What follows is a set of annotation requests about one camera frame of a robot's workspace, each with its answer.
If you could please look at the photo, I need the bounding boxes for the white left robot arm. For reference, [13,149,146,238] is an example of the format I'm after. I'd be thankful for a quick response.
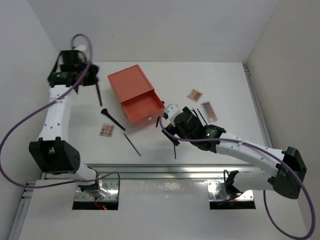
[28,49,103,199]

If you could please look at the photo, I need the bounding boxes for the square orange blush compact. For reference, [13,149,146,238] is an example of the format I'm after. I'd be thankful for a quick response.
[187,89,203,102]

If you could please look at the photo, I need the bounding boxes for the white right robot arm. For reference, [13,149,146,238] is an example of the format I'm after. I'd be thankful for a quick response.
[162,104,307,200]

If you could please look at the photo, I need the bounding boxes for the metal base plate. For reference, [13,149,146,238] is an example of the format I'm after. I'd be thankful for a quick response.
[74,178,119,203]
[207,180,254,204]

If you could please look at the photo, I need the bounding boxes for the black powder brush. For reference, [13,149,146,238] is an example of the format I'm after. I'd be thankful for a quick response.
[100,108,126,131]

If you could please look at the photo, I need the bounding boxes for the orange drawer box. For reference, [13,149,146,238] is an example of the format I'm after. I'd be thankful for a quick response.
[107,64,154,121]

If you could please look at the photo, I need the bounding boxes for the black fan brush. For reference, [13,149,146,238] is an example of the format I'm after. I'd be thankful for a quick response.
[85,64,103,107]

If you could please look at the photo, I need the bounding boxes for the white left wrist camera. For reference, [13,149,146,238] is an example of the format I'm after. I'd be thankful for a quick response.
[74,44,88,52]

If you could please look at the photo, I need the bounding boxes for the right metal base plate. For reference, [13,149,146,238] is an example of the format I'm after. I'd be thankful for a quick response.
[207,180,254,204]

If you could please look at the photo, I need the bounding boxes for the clear nine-pan eyeshadow palette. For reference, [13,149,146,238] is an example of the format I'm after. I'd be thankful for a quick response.
[99,123,115,138]

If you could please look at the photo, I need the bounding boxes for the orange drawer with white knob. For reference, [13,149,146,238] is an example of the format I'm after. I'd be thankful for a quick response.
[121,90,165,127]

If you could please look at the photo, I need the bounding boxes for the long brown eyeshadow palette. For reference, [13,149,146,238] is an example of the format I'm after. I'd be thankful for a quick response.
[200,101,218,123]

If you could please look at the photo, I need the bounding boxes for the thin black pencil brush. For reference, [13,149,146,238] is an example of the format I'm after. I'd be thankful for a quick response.
[197,108,208,125]

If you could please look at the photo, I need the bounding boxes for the aluminium rail frame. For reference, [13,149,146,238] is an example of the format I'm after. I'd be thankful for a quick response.
[9,62,277,240]

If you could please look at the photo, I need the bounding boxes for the thin black makeup brush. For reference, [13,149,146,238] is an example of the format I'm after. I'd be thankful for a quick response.
[123,133,142,157]

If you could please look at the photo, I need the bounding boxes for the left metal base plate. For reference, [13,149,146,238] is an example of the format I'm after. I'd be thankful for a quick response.
[74,178,119,203]

